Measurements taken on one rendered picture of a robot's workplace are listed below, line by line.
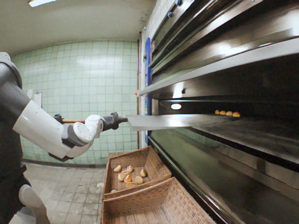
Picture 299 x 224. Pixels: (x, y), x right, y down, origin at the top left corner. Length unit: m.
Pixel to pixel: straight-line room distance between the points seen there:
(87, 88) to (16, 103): 1.92
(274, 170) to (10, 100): 0.63
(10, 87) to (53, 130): 0.15
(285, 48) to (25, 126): 0.48
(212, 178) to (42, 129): 0.60
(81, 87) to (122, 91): 0.79
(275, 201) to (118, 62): 2.34
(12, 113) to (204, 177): 0.67
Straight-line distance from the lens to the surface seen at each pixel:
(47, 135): 0.31
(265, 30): 0.41
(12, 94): 0.31
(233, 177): 0.48
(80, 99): 2.20
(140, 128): 0.56
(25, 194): 0.60
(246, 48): 0.24
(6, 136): 0.47
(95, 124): 0.55
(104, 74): 2.15
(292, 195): 0.40
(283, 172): 0.38
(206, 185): 0.55
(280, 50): 0.21
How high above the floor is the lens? 1.32
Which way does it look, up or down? 5 degrees down
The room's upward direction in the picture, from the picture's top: straight up
